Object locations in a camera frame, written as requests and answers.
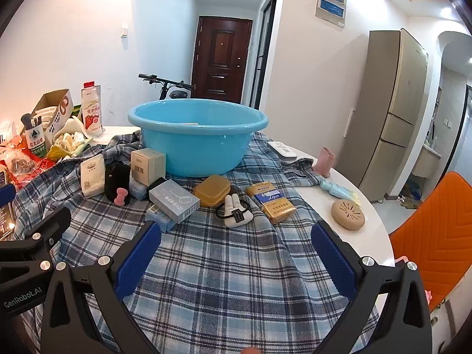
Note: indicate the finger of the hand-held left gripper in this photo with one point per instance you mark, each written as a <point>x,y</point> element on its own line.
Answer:
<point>7,194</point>
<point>48,228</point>

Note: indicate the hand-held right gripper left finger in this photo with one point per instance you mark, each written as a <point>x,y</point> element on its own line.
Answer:
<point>138,258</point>

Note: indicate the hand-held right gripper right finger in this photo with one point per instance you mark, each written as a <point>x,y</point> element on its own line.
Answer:
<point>332,261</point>

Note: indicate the light blue tissue packet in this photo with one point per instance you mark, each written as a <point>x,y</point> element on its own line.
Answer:
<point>158,221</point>

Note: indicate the grey blue box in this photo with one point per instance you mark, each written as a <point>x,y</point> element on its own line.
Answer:
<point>173,201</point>

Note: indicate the white blue cigarette box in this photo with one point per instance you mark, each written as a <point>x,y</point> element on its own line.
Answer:
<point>138,191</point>

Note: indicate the white packet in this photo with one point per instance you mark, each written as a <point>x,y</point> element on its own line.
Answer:
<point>92,177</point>

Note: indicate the yellow cigarette carton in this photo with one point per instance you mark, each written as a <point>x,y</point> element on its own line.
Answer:
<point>271,202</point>

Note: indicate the beige square box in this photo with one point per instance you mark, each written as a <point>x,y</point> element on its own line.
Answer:
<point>147,166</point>

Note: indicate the blue plastic basin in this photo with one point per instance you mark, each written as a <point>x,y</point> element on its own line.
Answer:
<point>195,147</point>

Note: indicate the red snack bag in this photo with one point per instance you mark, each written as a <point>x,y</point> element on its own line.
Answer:
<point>22,162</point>

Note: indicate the beige round vented disc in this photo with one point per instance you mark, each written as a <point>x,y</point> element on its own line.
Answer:
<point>348,214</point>

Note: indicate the green label water bottle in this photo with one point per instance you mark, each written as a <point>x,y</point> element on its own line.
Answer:
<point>35,140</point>

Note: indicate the pale green tube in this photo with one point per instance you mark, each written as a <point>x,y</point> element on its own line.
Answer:
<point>337,191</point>

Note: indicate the black pouch with pink bow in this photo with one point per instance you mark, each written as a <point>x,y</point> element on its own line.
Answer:
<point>116,177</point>

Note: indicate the blue plaid shirt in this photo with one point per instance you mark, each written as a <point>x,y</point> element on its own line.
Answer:
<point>228,265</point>

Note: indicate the cardboard pretzel snack box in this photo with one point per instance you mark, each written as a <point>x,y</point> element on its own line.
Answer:
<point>61,112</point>

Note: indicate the yellow soap box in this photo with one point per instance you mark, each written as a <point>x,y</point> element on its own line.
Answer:
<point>212,190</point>

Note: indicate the orange chair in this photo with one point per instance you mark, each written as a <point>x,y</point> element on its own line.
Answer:
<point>435,236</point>

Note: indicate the white milk bottle red cap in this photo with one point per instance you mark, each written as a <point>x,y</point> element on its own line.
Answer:
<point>92,114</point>

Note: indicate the white remote control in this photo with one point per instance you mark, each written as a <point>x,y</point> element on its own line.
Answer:
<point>282,150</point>

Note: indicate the sink cabinet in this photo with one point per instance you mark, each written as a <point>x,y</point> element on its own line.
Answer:
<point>424,160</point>

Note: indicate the beige refrigerator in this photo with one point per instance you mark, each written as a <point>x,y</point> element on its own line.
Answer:
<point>391,118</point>

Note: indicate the black bicycle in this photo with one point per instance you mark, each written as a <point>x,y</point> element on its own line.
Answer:
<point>173,88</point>

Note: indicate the dark red entrance door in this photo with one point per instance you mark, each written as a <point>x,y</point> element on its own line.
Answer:
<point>221,55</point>

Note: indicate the black framed glass door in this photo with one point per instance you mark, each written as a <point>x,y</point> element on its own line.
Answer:
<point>263,44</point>

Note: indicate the white wall switch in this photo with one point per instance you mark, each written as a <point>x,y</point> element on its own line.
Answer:
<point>125,31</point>

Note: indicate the wall electrical panel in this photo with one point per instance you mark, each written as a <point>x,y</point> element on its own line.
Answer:
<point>330,3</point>

